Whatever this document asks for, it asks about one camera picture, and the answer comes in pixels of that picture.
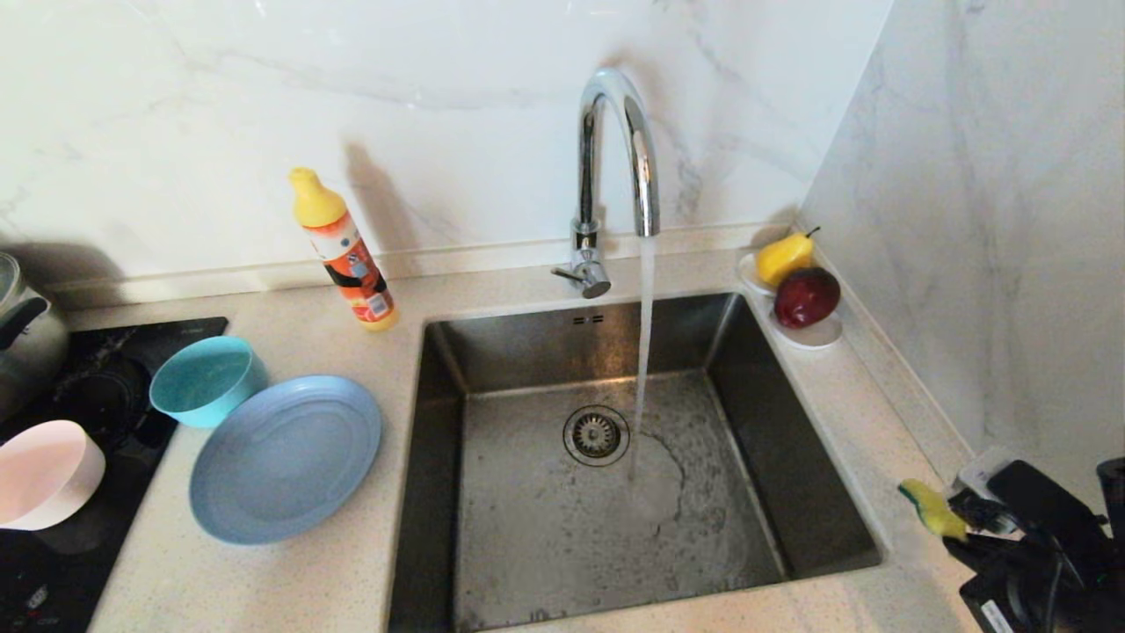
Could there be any small white dish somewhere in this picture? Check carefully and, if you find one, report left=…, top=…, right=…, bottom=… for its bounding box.
left=770, top=303, right=844, bottom=351
left=736, top=252, right=779, bottom=295

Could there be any yellow pear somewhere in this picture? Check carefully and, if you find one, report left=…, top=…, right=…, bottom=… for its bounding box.
left=756, top=226, right=821, bottom=287

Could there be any dark red apple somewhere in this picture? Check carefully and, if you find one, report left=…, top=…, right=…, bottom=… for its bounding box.
left=773, top=267, right=841, bottom=330

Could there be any blue-grey plate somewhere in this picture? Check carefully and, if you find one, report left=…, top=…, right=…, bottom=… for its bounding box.
left=189, top=375, right=383, bottom=546

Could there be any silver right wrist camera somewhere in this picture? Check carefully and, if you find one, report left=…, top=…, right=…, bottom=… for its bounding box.
left=956, top=445, right=1110, bottom=533

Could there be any black pan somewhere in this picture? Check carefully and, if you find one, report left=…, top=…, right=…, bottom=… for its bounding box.
left=48, top=356, right=152, bottom=458

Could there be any round metal drain strainer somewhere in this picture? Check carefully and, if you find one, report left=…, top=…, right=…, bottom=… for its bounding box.
left=562, top=405, right=631, bottom=467

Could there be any stainless steel sink basin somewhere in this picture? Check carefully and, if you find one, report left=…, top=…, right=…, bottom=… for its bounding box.
left=387, top=292, right=884, bottom=633

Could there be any teal bowl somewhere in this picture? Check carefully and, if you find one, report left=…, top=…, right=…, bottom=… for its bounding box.
left=149, top=336, right=270, bottom=429

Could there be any pink bowl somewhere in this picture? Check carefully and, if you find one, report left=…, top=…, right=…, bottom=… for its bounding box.
left=0, top=419, right=106, bottom=532

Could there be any silver pot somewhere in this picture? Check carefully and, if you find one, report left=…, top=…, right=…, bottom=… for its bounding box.
left=0, top=253, right=71, bottom=423

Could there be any black induction cooktop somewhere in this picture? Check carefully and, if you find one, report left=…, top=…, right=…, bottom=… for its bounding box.
left=0, top=316, right=229, bottom=633

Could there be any chrome gooseneck faucet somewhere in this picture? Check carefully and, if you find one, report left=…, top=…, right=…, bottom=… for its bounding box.
left=551, top=69, right=662, bottom=300

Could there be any orange yellow-capped detergent bottle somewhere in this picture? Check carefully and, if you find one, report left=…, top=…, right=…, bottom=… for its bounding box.
left=289, top=167, right=399, bottom=332

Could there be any yellow sponge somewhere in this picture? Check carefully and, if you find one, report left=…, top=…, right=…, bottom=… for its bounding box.
left=897, top=478, right=972, bottom=542

